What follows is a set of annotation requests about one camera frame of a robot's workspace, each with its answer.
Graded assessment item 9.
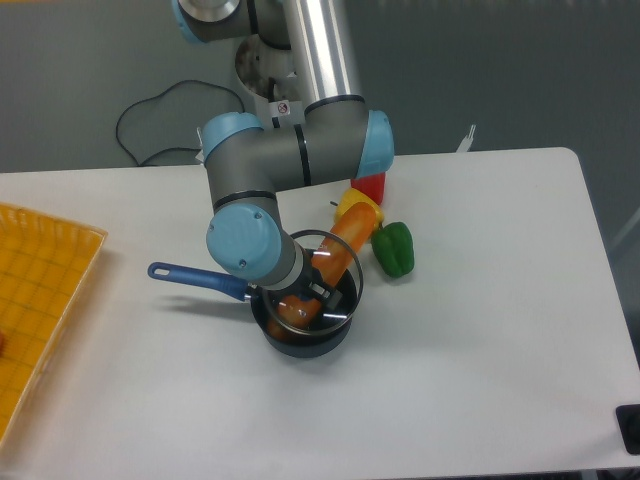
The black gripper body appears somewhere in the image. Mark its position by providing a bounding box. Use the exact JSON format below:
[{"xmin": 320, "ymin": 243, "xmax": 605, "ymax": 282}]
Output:
[{"xmin": 282, "ymin": 266, "xmax": 325, "ymax": 300}]

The yellow toy bell pepper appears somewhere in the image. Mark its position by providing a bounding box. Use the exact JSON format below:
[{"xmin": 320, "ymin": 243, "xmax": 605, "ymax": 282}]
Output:
[{"xmin": 334, "ymin": 187, "xmax": 384, "ymax": 230}]

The yellow plastic basket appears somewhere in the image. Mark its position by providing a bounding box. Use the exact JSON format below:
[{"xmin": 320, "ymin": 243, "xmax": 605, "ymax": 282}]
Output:
[{"xmin": 1, "ymin": 203, "xmax": 108, "ymax": 443}]

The black cable on floor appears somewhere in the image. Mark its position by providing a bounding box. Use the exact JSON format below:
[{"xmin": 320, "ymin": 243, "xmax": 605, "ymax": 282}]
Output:
[{"xmin": 115, "ymin": 79, "xmax": 246, "ymax": 167}]

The black device at table edge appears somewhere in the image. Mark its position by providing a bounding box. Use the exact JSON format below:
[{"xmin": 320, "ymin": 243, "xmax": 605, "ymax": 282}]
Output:
[{"xmin": 615, "ymin": 404, "xmax": 640, "ymax": 455}]

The toy baguette bread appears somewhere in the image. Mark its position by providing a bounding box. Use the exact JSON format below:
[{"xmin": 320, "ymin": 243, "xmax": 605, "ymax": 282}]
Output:
[{"xmin": 271, "ymin": 203, "xmax": 376, "ymax": 334}]

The green toy bell pepper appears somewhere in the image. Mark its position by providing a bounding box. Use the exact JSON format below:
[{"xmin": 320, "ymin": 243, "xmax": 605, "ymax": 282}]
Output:
[{"xmin": 371, "ymin": 222, "xmax": 415, "ymax": 279}]

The red toy bell pepper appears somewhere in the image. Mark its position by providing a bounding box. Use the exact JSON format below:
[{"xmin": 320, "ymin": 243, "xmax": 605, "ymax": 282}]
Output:
[{"xmin": 350, "ymin": 172, "xmax": 386, "ymax": 205}]

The dark pot with blue handle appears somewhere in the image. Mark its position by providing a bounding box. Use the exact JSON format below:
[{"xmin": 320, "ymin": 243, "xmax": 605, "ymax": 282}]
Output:
[{"xmin": 147, "ymin": 262, "xmax": 361, "ymax": 358}]

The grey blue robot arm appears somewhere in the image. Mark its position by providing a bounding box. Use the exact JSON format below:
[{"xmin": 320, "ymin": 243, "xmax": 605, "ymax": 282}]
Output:
[{"xmin": 172, "ymin": 1, "xmax": 395, "ymax": 294}]

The glass lid with blue knob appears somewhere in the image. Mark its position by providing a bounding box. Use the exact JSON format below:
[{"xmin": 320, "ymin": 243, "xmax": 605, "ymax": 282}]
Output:
[{"xmin": 262, "ymin": 227, "xmax": 369, "ymax": 343}]

